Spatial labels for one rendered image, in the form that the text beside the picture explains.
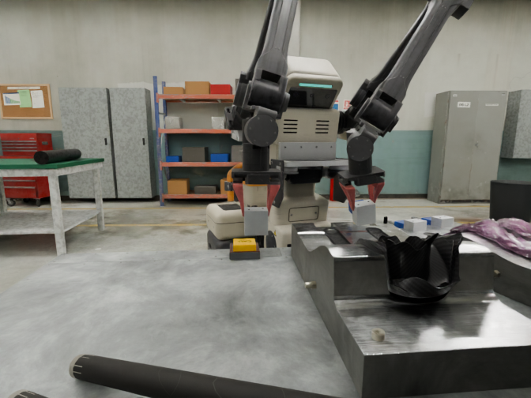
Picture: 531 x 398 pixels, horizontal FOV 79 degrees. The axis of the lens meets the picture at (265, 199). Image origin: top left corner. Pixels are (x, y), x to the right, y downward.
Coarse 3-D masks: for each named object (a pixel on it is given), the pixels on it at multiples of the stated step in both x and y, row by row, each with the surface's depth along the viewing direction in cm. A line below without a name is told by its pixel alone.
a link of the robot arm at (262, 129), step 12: (288, 96) 65; (252, 108) 61; (264, 108) 57; (252, 120) 57; (264, 120) 57; (252, 132) 57; (264, 132) 57; (276, 132) 58; (252, 144) 62; (264, 144) 58
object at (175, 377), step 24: (72, 360) 42; (96, 360) 40; (120, 360) 39; (96, 384) 39; (120, 384) 36; (144, 384) 34; (168, 384) 32; (192, 384) 31; (216, 384) 30; (240, 384) 29
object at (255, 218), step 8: (248, 208) 69; (256, 208) 69; (264, 208) 69; (248, 216) 68; (256, 216) 68; (264, 216) 68; (248, 224) 68; (256, 224) 68; (264, 224) 68; (248, 232) 68; (256, 232) 68; (264, 232) 68
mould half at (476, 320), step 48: (336, 288) 49; (384, 288) 50; (480, 288) 51; (336, 336) 48; (432, 336) 41; (480, 336) 41; (528, 336) 41; (384, 384) 39; (432, 384) 39; (480, 384) 40; (528, 384) 40
